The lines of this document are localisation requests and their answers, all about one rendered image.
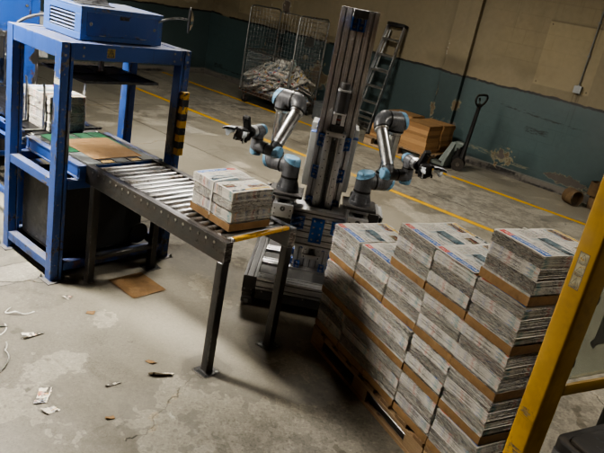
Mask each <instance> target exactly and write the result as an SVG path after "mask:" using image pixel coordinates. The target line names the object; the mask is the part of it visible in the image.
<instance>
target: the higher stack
mask: <svg viewBox="0 0 604 453"><path fill-rule="evenodd" d="M524 228H525V227H523V228H522V229H520V228H495V229H494V230H493V235H492V238H491V241H492V242H491V243H490V244H489V246H488V247H489V248H488V249H489V251H488V252H487V255H486V257H485V262H484V264H483V265H482V266H483V267H484V268H485V269H487V270H488V271H489V272H491V273H492V274H494V275H495V276H497V277H499V278H500V279H502V280H504V281H505V282H507V283H508V284H510V285H511V286H513V287H514V288H515V289H517V290H519V291H520V292H522V293H524V294H525V295H527V296H528V297H530V298H533V297H545V296H555V295H560V294H561V291H562V288H563V285H564V282H565V279H566V276H567V274H568V271H569V269H570V267H571V264H572V261H573V257H574V255H575V252H576V249H577V247H578V244H579V242H580V241H578V240H576V239H574V238H572V237H570V236H568V235H566V234H564V233H561V232H559V231H557V230H555V229H551V228H531V229H527V228H525V229H524ZM477 280H478V282H477V283H476V285H475V289H474V292H473V293H474V294H473V296H472V298H471V300H472V302H471V303H472V304H471V306H470V308H469V311H468V314H469V315H471V316H472V317H473V318H474V319H475V320H476V321H477V322H479V323H480V324H482V325H483V326H484V327H486V328H487V329H488V330H489V331H491V332H492V333H494V334H495V335H496V336H498V337H499V338H500V339H502V340H503V341H504V342H506V343H507V344H509V345H510V346H511V348H512V347H520V346H527V345H533V344H539V343H542V342H543V341H544V338H545V335H546V331H547V328H548V326H549V324H550V321H551V318H552V315H553V313H554V311H555V306H556V304H555V305H545V306H524V305H522V304H521V303H520V302H519V301H517V300H516V299H514V298H512V297H511V296H509V295H508V294H506V293H505V292H503V291H502V290H500V289H498V288H497V287H495V286H494V285H493V284H492V283H490V282H489V281H487V280H485V279H484V278H478V279H477ZM461 331H462V332H461V335H460V338H459V342H458V344H457V347H456V348H455V351H454V354H453V355H454V357H453V358H454V359H455V360H457V361H458V362H459V363H460V364H461V365H463V366H464V367H465V368H466V369H468V370H469V371H470V372H471V373H472V374H473V375H475V376H476V377H477V378H478V379H479V380H480V381H482V382H483V383H484V384H485V385H486V386H487V387H488V388H490V389H491V390H492V391H493V392H494V393H495V395H497V394H501V393H505V392H510V391H514V390H519V389H524V388H526V387H527V384H528V381H529V378H530V375H531V372H532V370H533V368H534V365H535V362H536V360H537V356H538V352H533V353H527V354H520V355H514V356H508V355H507V354H506V353H504V352H503V351H502V350H500V349H499V348H498V347H496V346H495V345H494V344H493V343H491V342H490V341H488V340H487V339H486V338H485V337H483V336H482V335H481V334H480V333H479V332H478V331H476V330H475V329H474V328H472V327H471V326H470V325H469V324H467V323H464V324H463V326H462V330H461ZM522 397H523V396H521V397H516V398H512V399H507V400H502V401H499V402H494V403H493V402H492V401H491V400H490V399H489V398H488V397H486V396H485V395H484V394H483V393H482V392H481V391H479V390H478V389H477V388H476V387H475V386H474V385H473V384H471V383H470V382H469V381H468V380H467V379H466V378H465V377H463V376H462V375H461V374H460V373H459V372H458V371H457V370H455V369H454V368H453V367H452V366H451V367H450V370H449V373H448V376H447V378H446V382H445V385H444V391H443V393H442V397H441V400H442V401H443V402H444V403H445V404H446V405H447V406H448V407H449V408H450V409H451V410H452V411H453V412H454V413H455V414H456V415H457V416H458V417H459V418H460V419H461V420H462V421H463V422H464V423H465V424H466V425H467V426H468V427H469V428H470V429H471V430H473V431H474V432H475V433H476V434H477V435H478V436H479V437H480V438H482V437H486V436H491V435H495V434H499V433H503V432H506V431H511V427H512V424H513V422H514V419H515V417H516V414H517V411H518V409H519V407H520V402H521V399H522ZM428 437H429V440H430V441H431V443H432V444H433V445H434V446H435V447H436V448H437V449H438V450H439V451H440V452H441V453H502V452H503V449H504V447H505V444H506V441H507V439H506V440H498V441H494V442H490V443H486V444H482V445H478V446H477V445H476V444H475V443H474V442H473V441H472V440H471V439H470V438H469V437H468V436H467V435H466V434H465V433H464V432H463V431H462V430H461V429H460V428H459V427H458V426H457V425H456V424H455V423H454V422H453V421H452V420H451V419H450V418H449V417H448V416H447V415H446V414H445V413H444V412H443V411H442V410H441V409H440V408H438V409H437V411H436V416H435V420H434V423H433V426H432V427H431V430H430V432H429V436H428Z"/></svg>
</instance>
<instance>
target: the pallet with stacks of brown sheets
mask: <svg viewBox="0 0 604 453"><path fill-rule="evenodd" d="M390 111H402V112H405V113H406V114H407V115H408V118H409V127H408V129H407V130H404V133H403V134H402V135H401V136H400V138H399V142H398V146H397V150H396V153H395V154H396V155H399V156H402V155H403V154H402V153H401V151H402V149H405V150H408V151H411V152H414V153H416V154H419V158H421V156H422V153H423V151H424V150H430V151H431V156H430V158H429V159H428V161H427V164H429V163H430V160H431V158H437V159H439V158H440V157H441V155H442V154H443V153H444V152H445V150H446V149H447V148H448V146H449V145H450V144H451V142H452V138H453V133H454V130H455V129H456V126H455V125H452V124H448V123H446V122H443V121H440V120H435V119H432V118H429V119H425V117H424V116H422V115H419V114H416V113H413V112H410V111H405V110H390ZM374 140H375V142H378V139H377V133H376V132H375V131H374V122H373V123H372V128H371V131H370V134H365V137H364V140H363V143H365V144H368V145H371V146H373V147H377V148H378V145H376V144H374Z"/></svg>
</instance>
